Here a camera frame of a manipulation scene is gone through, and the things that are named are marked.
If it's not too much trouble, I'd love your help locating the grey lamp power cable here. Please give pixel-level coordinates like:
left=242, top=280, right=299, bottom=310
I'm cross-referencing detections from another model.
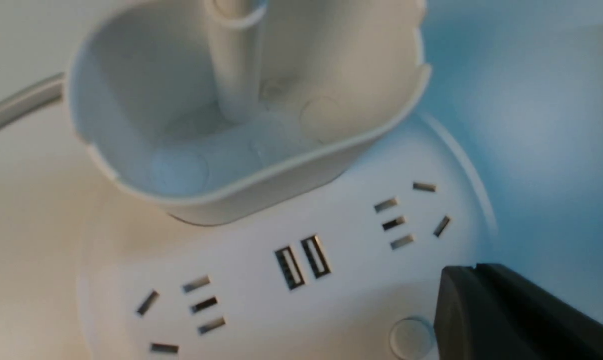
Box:
left=0, top=72, right=66, bottom=141

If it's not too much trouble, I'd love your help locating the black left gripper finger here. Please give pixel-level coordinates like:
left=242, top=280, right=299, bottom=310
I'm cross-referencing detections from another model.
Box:
left=433, top=263, right=603, bottom=360

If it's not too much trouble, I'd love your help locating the white desk lamp socket base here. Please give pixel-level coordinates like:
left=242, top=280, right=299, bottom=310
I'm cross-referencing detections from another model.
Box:
left=64, top=0, right=497, bottom=360

